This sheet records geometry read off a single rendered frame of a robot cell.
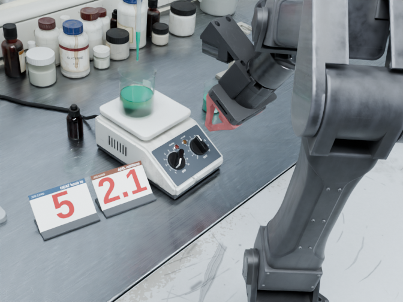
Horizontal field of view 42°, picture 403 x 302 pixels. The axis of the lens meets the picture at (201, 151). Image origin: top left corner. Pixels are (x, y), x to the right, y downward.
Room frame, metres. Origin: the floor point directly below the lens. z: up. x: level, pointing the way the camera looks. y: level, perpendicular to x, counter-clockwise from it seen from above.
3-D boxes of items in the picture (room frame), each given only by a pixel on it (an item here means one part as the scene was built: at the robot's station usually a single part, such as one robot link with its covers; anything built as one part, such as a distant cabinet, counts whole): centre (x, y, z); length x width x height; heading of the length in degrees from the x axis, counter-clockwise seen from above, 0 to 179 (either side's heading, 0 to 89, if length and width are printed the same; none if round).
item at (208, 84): (0.91, -0.01, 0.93); 0.04 x 0.04 x 0.06
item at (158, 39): (1.19, 0.14, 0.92); 0.04 x 0.04 x 0.04
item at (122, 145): (0.74, 0.09, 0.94); 0.22 x 0.13 x 0.08; 54
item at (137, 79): (0.74, 0.12, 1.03); 0.07 x 0.06 x 0.08; 17
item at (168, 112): (0.75, 0.11, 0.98); 0.12 x 0.12 x 0.01; 54
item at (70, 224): (0.56, 0.20, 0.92); 0.09 x 0.06 x 0.04; 128
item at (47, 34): (1.02, 0.37, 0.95); 0.06 x 0.06 x 0.10
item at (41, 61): (0.94, 0.36, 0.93); 0.06 x 0.06 x 0.07
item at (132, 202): (0.62, 0.12, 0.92); 0.09 x 0.06 x 0.04; 128
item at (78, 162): (0.68, 0.21, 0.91); 0.06 x 0.06 x 0.02
